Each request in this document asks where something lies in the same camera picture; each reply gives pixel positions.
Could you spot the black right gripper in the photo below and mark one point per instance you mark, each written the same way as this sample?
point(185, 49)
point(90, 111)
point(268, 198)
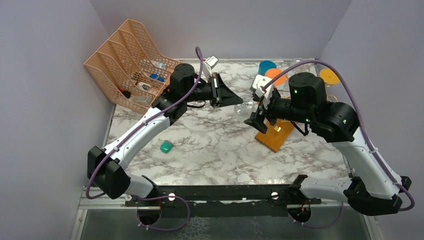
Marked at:
point(257, 120)

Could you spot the clear tumbler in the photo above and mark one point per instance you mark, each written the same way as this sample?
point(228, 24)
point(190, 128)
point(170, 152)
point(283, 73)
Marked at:
point(243, 111)

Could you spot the wooden rack base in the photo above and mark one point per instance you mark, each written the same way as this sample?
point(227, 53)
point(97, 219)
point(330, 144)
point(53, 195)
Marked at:
point(276, 135)

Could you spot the peach plastic file organizer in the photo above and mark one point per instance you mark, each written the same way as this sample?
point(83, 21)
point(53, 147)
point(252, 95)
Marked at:
point(121, 66)

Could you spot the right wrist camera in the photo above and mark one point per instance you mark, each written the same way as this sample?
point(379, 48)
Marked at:
point(258, 91)

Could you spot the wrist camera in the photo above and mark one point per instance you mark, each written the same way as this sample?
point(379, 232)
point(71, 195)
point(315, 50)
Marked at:
point(208, 65)
point(258, 91)

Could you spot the yellow plastic wine glass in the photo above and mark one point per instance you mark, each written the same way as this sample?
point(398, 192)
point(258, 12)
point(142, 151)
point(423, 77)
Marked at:
point(329, 77)

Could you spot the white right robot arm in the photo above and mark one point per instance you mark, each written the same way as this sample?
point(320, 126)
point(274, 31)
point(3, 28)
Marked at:
point(373, 188)

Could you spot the grey box in organizer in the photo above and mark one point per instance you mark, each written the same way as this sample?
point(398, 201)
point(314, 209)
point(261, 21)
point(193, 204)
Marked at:
point(143, 100)

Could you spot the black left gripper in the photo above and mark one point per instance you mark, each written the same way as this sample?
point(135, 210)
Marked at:
point(220, 94)

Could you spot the blue plastic wine glass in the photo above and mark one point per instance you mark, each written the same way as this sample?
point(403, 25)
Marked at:
point(264, 66)

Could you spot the green small box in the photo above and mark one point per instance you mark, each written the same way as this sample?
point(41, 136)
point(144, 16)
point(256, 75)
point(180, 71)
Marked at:
point(166, 146)

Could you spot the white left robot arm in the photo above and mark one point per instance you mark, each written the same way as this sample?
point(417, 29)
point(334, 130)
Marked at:
point(106, 167)

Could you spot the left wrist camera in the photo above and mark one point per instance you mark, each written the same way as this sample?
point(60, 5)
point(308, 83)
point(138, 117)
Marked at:
point(208, 65)

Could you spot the gold wire glass rack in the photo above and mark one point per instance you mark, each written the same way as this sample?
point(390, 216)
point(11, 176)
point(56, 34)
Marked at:
point(330, 97)

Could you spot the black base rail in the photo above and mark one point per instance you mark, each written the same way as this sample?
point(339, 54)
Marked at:
point(216, 201)

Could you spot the blue item in organizer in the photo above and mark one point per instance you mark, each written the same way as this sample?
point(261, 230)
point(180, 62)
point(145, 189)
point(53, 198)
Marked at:
point(157, 77)

